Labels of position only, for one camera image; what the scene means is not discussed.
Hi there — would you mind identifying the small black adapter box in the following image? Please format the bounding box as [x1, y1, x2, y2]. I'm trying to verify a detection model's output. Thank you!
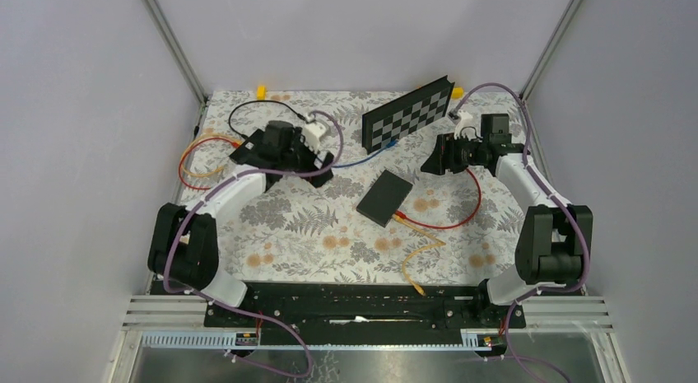
[229, 129, 263, 166]

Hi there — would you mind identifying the yellow ethernet cable on switch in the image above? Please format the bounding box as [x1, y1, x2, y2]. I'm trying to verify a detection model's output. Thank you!
[393, 215, 447, 297]

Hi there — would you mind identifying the right yellow corner clip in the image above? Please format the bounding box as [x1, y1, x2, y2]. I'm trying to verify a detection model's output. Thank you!
[451, 87, 465, 99]

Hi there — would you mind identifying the red ethernet cable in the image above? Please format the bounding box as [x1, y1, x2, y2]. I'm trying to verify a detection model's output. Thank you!
[394, 167, 483, 231]

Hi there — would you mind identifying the yellow corner clip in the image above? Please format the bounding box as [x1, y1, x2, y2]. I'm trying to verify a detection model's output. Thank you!
[451, 87, 465, 99]
[256, 85, 267, 100]

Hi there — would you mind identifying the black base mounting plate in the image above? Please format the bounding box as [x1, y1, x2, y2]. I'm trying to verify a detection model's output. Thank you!
[150, 279, 584, 347]

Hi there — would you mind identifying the black white checkerboard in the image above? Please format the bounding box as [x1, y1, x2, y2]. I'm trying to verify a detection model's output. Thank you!
[361, 76, 455, 154]

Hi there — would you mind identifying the blue ethernet cable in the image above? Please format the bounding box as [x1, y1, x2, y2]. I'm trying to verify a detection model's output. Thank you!
[331, 141, 397, 170]

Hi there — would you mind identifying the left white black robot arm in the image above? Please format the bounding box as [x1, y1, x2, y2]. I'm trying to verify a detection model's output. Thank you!
[147, 120, 336, 326]

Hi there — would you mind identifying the black network switch box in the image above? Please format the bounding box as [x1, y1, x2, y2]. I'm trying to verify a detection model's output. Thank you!
[356, 170, 413, 227]

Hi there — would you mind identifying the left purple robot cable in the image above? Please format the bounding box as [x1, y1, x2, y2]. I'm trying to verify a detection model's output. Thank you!
[162, 110, 345, 380]

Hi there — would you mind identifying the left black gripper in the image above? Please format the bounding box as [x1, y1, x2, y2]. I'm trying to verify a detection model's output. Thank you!
[282, 128, 335, 188]

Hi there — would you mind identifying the black thin cable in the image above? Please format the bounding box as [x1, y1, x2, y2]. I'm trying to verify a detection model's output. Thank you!
[227, 99, 309, 140]

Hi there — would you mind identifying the red cable by adapter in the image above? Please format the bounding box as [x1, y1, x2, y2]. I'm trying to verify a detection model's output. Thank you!
[177, 136, 242, 192]

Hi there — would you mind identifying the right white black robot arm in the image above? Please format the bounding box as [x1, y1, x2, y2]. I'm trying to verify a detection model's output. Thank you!
[421, 114, 593, 327]

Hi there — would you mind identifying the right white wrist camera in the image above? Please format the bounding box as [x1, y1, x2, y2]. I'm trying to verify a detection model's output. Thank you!
[449, 110, 479, 140]

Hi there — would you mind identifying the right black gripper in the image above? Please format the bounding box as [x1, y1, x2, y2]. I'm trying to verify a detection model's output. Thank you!
[420, 133, 488, 176]

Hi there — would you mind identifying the floral patterned table mat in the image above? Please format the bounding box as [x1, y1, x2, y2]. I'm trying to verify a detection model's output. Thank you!
[180, 91, 524, 286]

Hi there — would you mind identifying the left yellow corner clip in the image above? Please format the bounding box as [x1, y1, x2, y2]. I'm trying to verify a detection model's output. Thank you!
[256, 85, 267, 100]

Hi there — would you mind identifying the yellow cable by adapter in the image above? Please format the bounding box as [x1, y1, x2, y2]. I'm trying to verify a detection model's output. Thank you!
[180, 131, 236, 179]

